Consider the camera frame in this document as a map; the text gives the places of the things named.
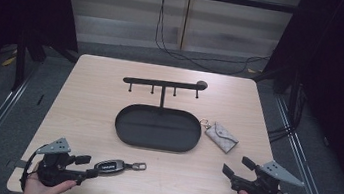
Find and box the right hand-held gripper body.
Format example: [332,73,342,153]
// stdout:
[229,155,307,194]

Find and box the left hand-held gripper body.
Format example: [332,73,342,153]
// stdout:
[31,134,93,192]

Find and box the black car key with keyring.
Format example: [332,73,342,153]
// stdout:
[92,155,148,183]

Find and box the grey key pouch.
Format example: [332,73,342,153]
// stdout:
[195,117,242,156]

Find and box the black key stand with tray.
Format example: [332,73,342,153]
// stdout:
[111,69,209,156]

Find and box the person's left hand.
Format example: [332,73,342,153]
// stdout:
[22,172,78,194]

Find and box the black metal stand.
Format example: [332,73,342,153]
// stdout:
[9,30,83,99]

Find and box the yellow tape strip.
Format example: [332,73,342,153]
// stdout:
[0,48,19,69]

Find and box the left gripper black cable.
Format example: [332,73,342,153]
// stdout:
[17,148,42,194]

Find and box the grey strap on table edge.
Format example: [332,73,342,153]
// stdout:
[5,157,30,171]

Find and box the black cable along wall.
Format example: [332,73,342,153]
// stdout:
[150,0,278,81]

